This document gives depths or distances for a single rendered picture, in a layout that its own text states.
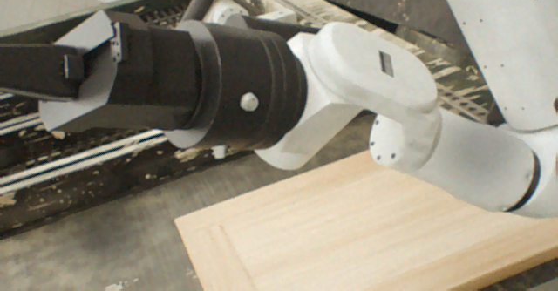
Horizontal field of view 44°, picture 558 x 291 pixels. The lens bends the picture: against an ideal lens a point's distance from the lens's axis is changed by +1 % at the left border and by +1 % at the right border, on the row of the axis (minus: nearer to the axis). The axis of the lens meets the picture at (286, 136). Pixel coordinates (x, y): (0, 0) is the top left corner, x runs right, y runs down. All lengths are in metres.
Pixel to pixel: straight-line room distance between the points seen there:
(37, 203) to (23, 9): 5.07
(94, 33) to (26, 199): 0.87
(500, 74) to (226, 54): 0.29
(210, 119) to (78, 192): 0.83
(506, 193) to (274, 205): 0.52
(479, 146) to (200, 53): 0.26
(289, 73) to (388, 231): 0.53
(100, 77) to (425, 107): 0.25
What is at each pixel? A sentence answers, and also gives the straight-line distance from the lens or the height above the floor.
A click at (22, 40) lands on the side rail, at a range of 2.41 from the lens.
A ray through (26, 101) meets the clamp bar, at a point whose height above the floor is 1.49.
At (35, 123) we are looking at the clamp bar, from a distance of 1.52.
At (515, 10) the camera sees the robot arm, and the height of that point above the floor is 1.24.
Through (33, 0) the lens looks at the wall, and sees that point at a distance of 6.27.
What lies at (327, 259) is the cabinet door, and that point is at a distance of 0.95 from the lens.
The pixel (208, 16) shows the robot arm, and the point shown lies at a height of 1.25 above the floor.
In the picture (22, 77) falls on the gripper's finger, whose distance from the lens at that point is 0.42.
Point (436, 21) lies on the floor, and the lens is 2.90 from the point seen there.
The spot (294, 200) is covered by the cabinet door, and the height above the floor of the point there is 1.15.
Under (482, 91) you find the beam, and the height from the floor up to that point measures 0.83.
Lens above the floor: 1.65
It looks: 26 degrees down
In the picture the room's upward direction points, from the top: 77 degrees counter-clockwise
